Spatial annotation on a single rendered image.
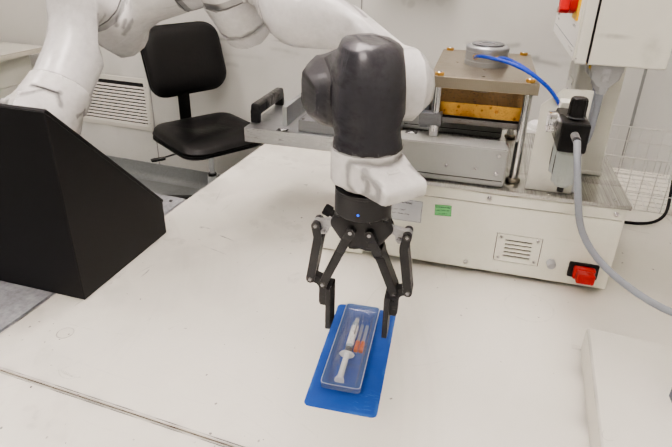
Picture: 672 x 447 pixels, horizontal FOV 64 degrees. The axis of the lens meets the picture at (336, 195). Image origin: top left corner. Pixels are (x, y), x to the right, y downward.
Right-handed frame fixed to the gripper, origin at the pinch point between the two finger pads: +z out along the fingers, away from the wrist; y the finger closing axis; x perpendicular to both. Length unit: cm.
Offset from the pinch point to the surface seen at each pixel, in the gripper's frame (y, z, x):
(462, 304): -15.6, 7.8, -16.9
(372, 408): -4.1, 7.9, 9.7
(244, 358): 16.0, 7.9, 4.9
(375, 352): -2.8, 7.8, -1.1
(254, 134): 28.4, -13.1, -34.7
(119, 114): 178, 44, -205
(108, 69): 181, 19, -205
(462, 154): -12.6, -15.7, -27.8
